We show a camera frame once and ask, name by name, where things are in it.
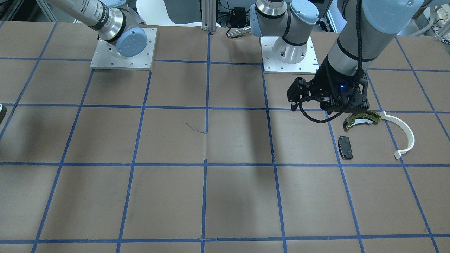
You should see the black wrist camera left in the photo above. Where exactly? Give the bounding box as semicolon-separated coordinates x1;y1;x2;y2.
287;77;311;106

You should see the curved brass brake shoe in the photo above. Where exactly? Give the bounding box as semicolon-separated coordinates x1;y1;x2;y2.
343;110;381;130

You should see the black flat brake pad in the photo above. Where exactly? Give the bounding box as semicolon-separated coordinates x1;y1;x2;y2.
339;136;353;160

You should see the loose thin thread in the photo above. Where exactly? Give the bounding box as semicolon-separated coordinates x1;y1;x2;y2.
184;122;207;134

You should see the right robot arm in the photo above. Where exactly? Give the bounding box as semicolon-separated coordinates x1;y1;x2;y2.
47;0;148;57

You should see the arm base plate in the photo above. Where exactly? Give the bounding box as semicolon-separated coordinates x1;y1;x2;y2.
260;36;319;75
90;28;158;70

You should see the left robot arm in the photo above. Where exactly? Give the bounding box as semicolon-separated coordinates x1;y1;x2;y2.
250;0;438;123

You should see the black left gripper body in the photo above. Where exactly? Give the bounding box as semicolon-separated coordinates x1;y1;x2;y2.
311;57;370;113

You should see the white curved plastic part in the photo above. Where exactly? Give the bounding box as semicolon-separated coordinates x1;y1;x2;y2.
380;111;415;160

